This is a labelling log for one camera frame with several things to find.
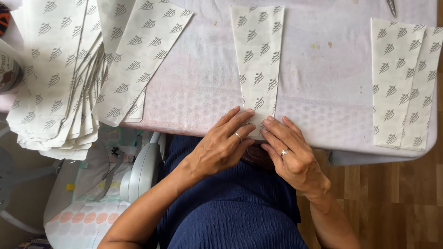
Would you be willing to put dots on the person's right hand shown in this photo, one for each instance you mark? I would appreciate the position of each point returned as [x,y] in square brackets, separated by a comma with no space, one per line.
[301,166]

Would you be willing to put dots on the person's left hand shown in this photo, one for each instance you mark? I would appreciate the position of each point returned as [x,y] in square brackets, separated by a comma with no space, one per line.
[214,152]

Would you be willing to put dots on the leaf-print paper sheet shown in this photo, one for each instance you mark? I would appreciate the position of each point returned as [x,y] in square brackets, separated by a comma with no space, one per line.
[424,103]
[391,86]
[258,52]

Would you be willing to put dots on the brown belt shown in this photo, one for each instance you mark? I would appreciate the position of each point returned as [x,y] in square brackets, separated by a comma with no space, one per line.
[256,158]

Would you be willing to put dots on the navy blue dress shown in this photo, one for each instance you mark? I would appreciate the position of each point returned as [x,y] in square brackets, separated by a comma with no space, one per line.
[235,207]

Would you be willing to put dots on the grey white plastic seat part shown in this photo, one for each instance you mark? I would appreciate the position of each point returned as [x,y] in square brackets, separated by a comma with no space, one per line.
[142,169]

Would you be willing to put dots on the white tablecloth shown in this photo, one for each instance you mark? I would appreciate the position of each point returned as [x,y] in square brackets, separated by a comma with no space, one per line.
[328,69]

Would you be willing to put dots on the pastel dotted seat cushion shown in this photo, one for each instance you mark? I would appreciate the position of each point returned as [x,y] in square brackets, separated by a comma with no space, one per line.
[83,218]

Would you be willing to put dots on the pile of leaf-print papers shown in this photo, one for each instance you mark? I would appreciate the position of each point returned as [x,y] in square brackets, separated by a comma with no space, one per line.
[52,69]

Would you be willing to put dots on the metal tool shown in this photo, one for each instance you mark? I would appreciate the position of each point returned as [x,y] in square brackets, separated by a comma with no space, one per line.
[391,7]

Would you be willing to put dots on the white printed tub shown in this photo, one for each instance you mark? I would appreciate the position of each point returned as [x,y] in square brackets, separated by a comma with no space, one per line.
[8,72]

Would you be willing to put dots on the orange black striped object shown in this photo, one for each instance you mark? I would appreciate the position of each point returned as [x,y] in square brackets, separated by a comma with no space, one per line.
[3,19]

